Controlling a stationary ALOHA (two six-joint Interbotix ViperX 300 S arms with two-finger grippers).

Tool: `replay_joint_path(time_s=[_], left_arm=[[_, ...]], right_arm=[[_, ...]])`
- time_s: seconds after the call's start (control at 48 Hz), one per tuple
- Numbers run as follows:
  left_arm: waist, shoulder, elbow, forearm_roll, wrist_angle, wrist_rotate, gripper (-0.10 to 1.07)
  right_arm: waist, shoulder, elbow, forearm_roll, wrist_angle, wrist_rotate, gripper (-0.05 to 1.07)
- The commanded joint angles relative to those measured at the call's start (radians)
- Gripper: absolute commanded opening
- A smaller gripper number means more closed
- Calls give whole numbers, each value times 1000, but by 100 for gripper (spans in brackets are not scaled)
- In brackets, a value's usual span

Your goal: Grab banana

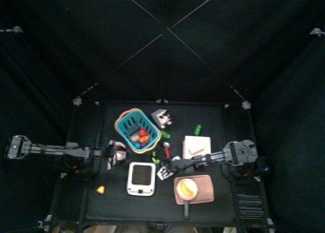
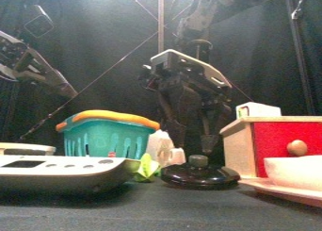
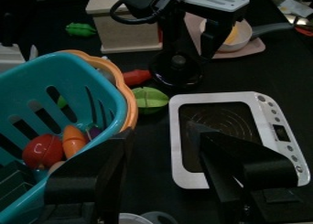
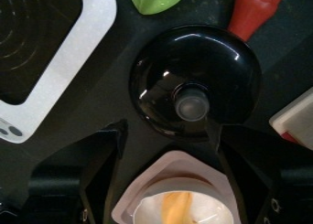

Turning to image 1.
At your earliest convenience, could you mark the small green toy vegetable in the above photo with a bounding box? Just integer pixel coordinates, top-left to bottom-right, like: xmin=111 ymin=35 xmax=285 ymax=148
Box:
xmin=151 ymin=150 xmax=163 ymax=165

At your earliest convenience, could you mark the pink tray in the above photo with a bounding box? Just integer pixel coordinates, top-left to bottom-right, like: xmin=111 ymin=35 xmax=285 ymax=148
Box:
xmin=173 ymin=174 xmax=216 ymax=205

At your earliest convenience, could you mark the spoon with red handle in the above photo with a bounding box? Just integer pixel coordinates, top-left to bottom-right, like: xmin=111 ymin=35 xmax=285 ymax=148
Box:
xmin=162 ymin=141 xmax=173 ymax=161

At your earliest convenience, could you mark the small frying pan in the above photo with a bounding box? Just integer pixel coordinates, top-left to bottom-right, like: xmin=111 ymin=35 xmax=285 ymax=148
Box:
xmin=175 ymin=177 xmax=200 ymax=219

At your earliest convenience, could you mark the teal basket with orange rim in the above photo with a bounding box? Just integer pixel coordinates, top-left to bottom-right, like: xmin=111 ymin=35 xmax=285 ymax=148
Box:
xmin=113 ymin=107 xmax=163 ymax=155

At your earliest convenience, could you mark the yellow toy banana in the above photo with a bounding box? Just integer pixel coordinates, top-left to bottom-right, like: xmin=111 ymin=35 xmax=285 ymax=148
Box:
xmin=181 ymin=181 xmax=196 ymax=197

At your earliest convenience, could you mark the white cutting board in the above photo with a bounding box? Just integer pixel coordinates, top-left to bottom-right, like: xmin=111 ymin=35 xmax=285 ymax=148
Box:
xmin=182 ymin=135 xmax=213 ymax=160

